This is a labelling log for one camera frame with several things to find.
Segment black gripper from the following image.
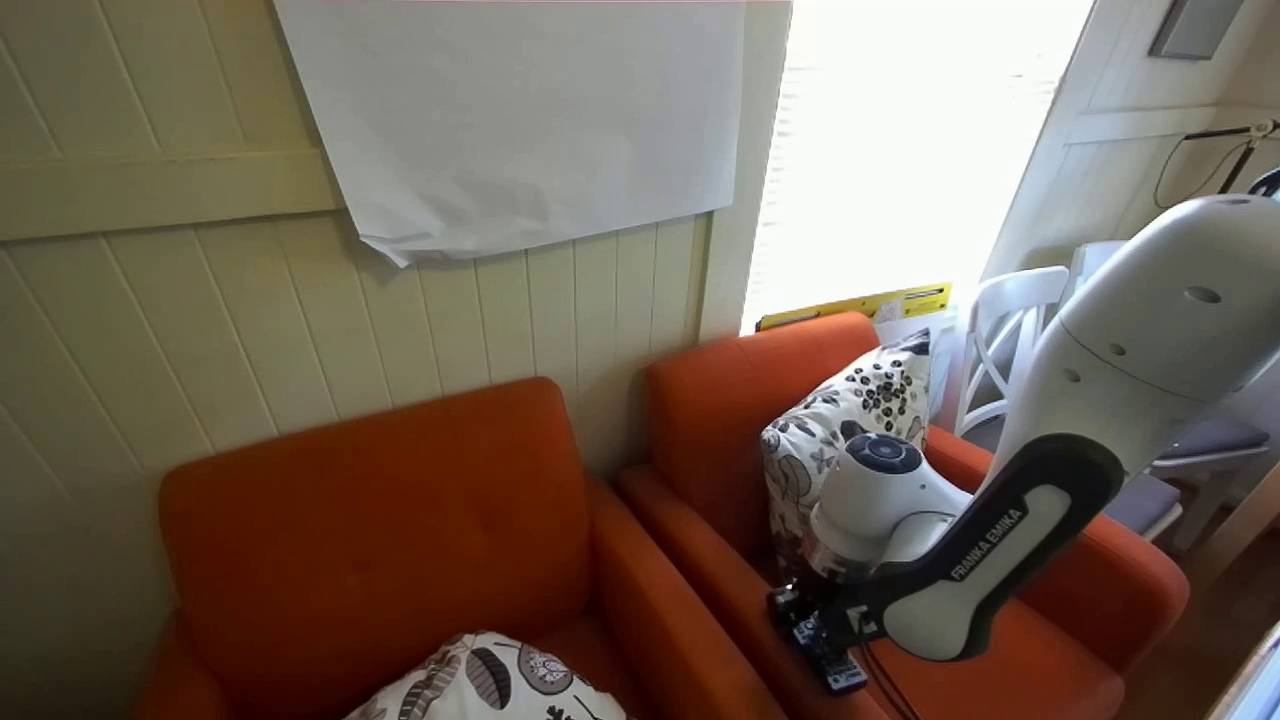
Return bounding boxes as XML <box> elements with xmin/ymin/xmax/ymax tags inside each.
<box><xmin>779</xmin><ymin>565</ymin><xmax>890</xmax><ymax>645</ymax></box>

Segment black remote control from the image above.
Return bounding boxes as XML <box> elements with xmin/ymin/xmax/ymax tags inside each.
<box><xmin>768</xmin><ymin>590</ymin><xmax>877</xmax><ymax>701</ymax></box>

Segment large floral white pillow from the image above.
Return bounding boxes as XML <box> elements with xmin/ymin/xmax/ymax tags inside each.
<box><xmin>758</xmin><ymin>347</ymin><xmax>938</xmax><ymax>550</ymax></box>

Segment orange armchair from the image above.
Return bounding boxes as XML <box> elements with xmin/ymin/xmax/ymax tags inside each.
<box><xmin>131</xmin><ymin>374</ymin><xmax>792</xmax><ymax>720</ymax></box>
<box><xmin>612</xmin><ymin>307</ymin><xmax>1195</xmax><ymax>720</ymax></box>

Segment yellow window sill strip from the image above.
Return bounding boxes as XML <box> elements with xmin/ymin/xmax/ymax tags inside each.
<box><xmin>751</xmin><ymin>281</ymin><xmax>960</xmax><ymax>334</ymax></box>

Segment white plastic chair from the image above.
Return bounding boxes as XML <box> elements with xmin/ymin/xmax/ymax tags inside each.
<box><xmin>953</xmin><ymin>236</ymin><xmax>1280</xmax><ymax>534</ymax></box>

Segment small floral white pillow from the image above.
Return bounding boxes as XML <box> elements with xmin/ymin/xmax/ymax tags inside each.
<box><xmin>343</xmin><ymin>627</ymin><xmax>633</xmax><ymax>720</ymax></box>

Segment blue grey seat cushion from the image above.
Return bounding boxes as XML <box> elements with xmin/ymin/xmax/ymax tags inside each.
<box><xmin>1146</xmin><ymin>405</ymin><xmax>1274</xmax><ymax>472</ymax></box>

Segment white window blinds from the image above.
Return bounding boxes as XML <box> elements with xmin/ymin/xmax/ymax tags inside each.
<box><xmin>741</xmin><ymin>0</ymin><xmax>1101</xmax><ymax>327</ymax></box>

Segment white sheet on wall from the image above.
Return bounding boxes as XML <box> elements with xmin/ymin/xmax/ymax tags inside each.
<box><xmin>267</xmin><ymin>0</ymin><xmax>750</xmax><ymax>273</ymax></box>

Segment grey framed wall picture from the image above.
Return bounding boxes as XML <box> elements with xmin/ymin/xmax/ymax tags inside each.
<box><xmin>1146</xmin><ymin>0</ymin><xmax>1249</xmax><ymax>63</ymax></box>

